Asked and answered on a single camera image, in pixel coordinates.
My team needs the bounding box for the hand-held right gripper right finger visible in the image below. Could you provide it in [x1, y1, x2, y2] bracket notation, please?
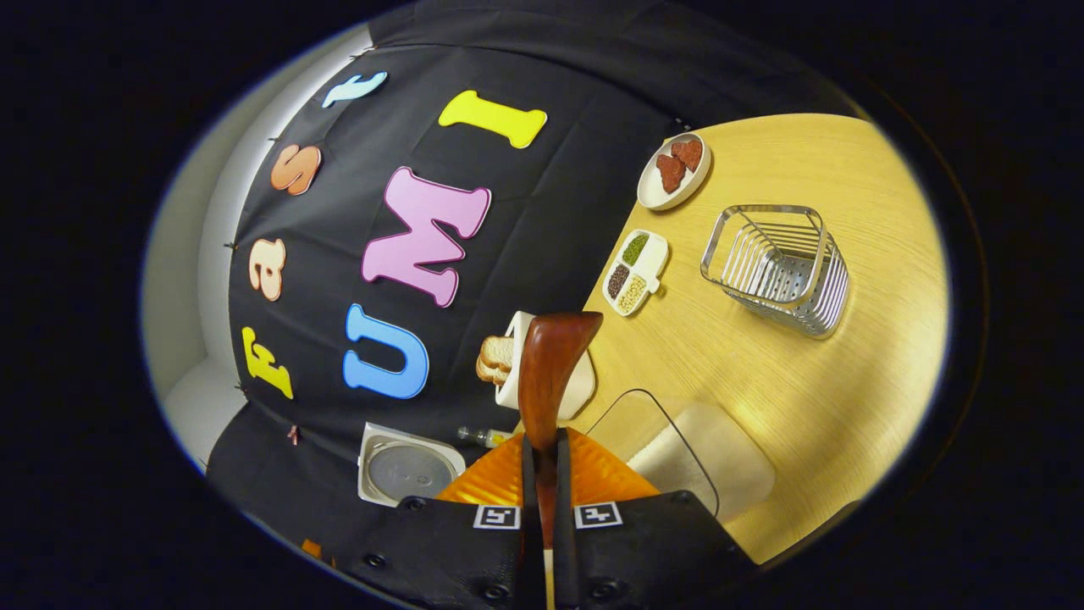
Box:
[555, 428, 759, 610]

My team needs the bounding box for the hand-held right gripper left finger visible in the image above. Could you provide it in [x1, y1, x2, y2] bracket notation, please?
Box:
[339, 430, 545, 610]

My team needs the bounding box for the white rice cooker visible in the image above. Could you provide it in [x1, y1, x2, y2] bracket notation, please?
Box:
[357, 422, 467, 508]

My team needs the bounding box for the brown wooden spoon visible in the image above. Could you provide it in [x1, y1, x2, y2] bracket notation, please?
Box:
[517, 311, 605, 610]

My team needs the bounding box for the clear box of rice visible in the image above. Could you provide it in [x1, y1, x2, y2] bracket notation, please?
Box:
[583, 388, 777, 522]

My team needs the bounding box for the metal wire chopstick holder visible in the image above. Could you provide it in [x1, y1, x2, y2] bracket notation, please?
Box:
[700, 204, 850, 341]

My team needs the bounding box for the white toaster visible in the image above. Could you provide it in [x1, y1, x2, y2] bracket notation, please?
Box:
[495, 311, 597, 421]

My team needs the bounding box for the white divided dish with beans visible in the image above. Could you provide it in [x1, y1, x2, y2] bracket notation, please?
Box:
[602, 230, 670, 319]

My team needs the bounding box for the white round plate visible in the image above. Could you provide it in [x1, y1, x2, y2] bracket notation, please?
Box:
[637, 132, 712, 212]

